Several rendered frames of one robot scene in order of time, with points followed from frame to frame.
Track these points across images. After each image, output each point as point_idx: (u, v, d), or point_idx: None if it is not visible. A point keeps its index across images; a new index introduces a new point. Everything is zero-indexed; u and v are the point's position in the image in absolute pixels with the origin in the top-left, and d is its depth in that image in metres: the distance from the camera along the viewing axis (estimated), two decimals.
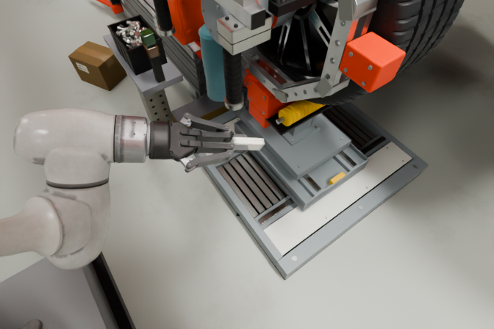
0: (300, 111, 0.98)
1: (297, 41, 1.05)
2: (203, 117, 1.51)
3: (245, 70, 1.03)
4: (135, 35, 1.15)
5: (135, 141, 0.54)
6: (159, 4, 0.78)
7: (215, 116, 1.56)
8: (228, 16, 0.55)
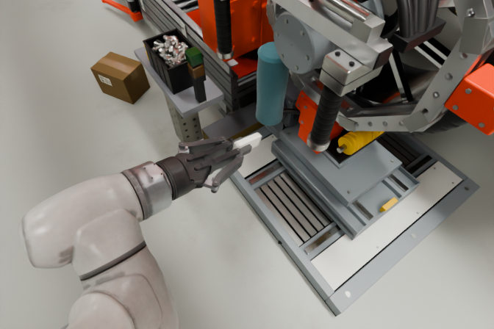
0: (363, 139, 0.89)
1: None
2: (237, 135, 1.42)
3: (300, 92, 0.94)
4: (175, 52, 1.06)
5: (156, 183, 0.49)
6: (223, 26, 0.69)
7: (248, 133, 1.47)
8: (337, 51, 0.46)
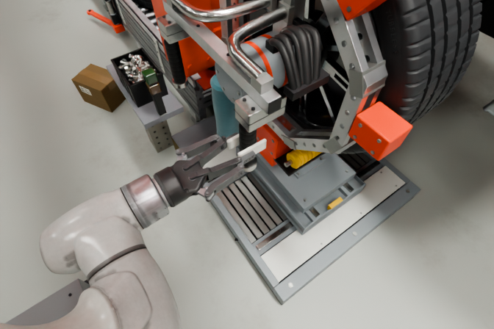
0: (307, 155, 1.01)
1: (319, 98, 1.04)
2: None
3: None
4: (137, 70, 1.19)
5: None
6: (175, 62, 0.81)
7: None
8: (245, 97, 0.58)
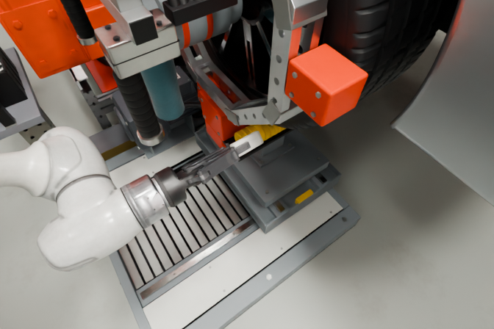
0: None
1: None
2: None
3: (197, 84, 0.87)
4: None
5: None
6: (70, 6, 0.62)
7: (117, 153, 1.32)
8: (111, 24, 0.38)
